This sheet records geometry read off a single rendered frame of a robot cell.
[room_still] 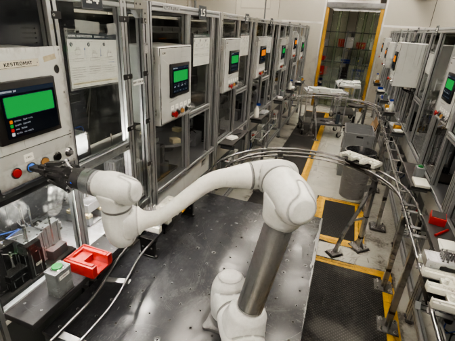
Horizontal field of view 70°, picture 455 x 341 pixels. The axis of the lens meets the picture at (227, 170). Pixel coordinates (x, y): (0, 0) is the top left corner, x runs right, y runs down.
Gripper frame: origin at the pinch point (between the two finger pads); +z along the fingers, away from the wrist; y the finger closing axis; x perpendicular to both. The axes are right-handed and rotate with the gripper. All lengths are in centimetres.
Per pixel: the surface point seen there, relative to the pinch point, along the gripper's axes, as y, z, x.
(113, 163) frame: -27, 22, -67
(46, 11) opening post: 52, 6, -19
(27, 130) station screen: 14.4, 1.9, 0.2
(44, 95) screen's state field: 25.0, 1.9, -9.0
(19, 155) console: 5.8, 4.2, 3.4
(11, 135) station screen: 14.2, 1.9, 6.2
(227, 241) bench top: -74, -47, -84
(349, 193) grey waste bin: -133, -128, -318
